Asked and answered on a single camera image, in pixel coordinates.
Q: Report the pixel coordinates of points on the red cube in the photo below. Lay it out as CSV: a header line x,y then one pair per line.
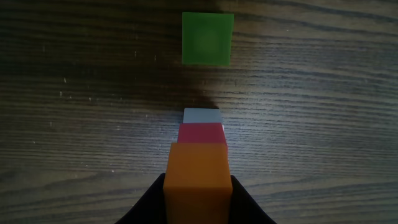
x,y
202,133

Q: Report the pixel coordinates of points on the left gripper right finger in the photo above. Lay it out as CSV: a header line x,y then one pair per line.
x,y
245,208

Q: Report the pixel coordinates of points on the green cube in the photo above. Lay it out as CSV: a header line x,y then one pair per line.
x,y
207,39

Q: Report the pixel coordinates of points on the white cube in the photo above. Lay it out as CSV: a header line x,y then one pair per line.
x,y
202,115

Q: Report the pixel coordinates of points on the orange cube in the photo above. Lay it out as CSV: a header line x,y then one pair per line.
x,y
197,180

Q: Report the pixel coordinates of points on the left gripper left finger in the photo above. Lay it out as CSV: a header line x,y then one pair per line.
x,y
149,208

